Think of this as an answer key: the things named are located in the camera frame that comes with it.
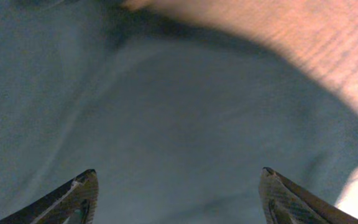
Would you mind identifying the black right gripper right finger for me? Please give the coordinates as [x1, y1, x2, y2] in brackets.
[259, 167, 358, 224]

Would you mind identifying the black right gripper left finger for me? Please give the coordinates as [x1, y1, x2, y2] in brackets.
[0, 169, 99, 224]

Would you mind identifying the black t-shirt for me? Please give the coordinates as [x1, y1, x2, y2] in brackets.
[0, 1, 358, 223]

